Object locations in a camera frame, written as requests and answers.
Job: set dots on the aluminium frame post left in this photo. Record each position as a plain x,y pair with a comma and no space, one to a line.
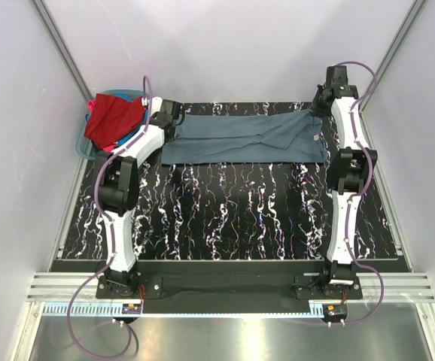
58,41

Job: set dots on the teal plastic laundry basket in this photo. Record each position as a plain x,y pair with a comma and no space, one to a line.
85,147

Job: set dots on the grey-blue t shirt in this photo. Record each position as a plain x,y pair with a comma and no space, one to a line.
287,137

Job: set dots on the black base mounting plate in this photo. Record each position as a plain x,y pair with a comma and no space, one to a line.
301,287

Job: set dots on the aluminium front rail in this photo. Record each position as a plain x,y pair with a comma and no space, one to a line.
398,287

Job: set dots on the white slotted cable duct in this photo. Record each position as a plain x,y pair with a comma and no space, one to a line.
128,310

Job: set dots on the aluminium frame post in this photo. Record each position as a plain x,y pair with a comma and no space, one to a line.
395,46
58,41

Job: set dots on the aluminium frame post right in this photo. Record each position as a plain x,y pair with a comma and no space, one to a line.
395,46

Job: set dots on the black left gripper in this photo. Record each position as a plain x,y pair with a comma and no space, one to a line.
168,142

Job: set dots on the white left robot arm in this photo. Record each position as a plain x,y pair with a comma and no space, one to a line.
116,190

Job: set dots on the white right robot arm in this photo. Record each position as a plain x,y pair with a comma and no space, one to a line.
348,177

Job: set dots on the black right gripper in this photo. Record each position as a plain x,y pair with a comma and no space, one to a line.
313,108

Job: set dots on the pink garment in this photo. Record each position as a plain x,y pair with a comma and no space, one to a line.
108,148

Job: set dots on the red t shirt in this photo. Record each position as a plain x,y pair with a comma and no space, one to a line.
112,118

